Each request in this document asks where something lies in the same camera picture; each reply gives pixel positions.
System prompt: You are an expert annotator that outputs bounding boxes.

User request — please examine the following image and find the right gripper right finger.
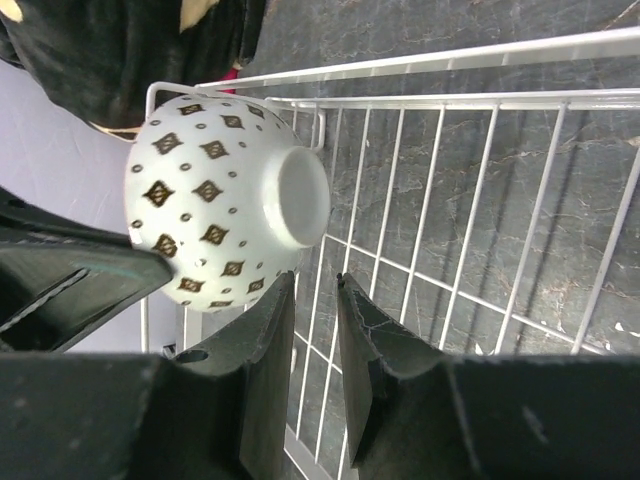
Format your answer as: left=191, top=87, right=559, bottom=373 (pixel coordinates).
left=337, top=273, right=445, bottom=468

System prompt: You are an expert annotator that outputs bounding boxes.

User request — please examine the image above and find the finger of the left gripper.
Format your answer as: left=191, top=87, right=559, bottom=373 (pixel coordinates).
left=1, top=190, right=173, bottom=353

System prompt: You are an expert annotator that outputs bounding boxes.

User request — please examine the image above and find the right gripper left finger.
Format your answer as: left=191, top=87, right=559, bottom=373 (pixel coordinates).
left=175, top=271, right=295, bottom=479

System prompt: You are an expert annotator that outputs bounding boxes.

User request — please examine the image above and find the red patterned bowl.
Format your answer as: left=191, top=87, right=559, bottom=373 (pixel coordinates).
left=124, top=94, right=331, bottom=312

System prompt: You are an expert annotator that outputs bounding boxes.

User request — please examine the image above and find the white wire dish rack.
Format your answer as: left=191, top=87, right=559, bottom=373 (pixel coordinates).
left=139, top=25, right=640, bottom=480

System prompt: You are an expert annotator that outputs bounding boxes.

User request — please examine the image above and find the black floral fleece blanket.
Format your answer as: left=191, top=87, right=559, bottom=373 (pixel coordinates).
left=1, top=0, right=268, bottom=142

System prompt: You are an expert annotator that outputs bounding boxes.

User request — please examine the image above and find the red cloth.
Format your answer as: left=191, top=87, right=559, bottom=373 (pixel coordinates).
left=222, top=68, right=239, bottom=94

